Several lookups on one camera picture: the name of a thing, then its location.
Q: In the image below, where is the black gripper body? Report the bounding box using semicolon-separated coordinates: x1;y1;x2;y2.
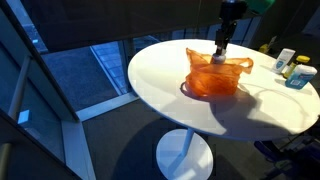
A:
214;19;239;48

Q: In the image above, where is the white tube with blue logo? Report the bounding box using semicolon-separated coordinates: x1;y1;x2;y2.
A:
271;48;296;75

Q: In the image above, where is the blue dark equipment pile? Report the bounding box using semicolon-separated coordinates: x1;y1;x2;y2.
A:
253;133;320;180

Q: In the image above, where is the yellow lid bottle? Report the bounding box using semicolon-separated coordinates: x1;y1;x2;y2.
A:
283;55;311;80

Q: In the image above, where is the white table pedestal base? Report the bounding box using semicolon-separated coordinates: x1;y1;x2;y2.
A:
155;127;214;180

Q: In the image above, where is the small yellow object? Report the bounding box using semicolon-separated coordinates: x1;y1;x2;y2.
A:
258;35;278;54

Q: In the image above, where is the white window frame post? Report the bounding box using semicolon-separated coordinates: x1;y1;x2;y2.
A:
7;55;32;121

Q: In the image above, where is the green rounded robot part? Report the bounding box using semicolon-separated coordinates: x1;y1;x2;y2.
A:
246;0;277;16

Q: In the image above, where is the white bottle with blue label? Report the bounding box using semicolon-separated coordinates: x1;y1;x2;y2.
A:
284;63;318;90

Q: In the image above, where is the orange plastic bag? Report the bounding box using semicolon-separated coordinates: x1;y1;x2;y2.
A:
184;47;255;98

